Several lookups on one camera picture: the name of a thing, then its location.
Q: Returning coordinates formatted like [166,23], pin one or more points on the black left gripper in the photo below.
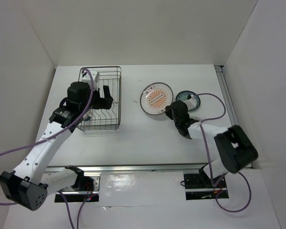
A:
[103,103]

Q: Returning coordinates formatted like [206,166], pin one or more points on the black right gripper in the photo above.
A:
[168,112]

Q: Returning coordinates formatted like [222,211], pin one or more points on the orange sunburst plate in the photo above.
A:
[155,98]

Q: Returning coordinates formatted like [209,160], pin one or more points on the small blue patterned plate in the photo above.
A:
[181,96]

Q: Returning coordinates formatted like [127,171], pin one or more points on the green red rimmed plate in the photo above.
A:
[87,117]

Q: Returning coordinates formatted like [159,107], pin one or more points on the small beige speckled dish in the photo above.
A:
[197,119]

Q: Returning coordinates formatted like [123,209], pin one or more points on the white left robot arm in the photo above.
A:
[25,184]

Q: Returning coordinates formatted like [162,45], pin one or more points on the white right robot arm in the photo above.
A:
[228,150]

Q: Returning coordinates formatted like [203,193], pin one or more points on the metal wire dish rack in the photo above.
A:
[105,113]

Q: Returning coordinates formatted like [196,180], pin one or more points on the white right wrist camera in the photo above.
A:
[191,101]

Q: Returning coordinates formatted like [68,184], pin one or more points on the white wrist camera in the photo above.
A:
[191,101]
[90,77]

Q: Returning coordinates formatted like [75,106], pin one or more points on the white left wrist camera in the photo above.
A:
[90,77]

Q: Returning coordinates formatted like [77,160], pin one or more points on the aluminium front rail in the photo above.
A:
[137,168]

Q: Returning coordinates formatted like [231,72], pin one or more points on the aluminium side rail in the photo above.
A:
[226,95]

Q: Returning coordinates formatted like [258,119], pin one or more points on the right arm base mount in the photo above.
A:
[199,187]

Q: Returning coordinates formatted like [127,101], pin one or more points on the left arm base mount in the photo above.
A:
[90,189]

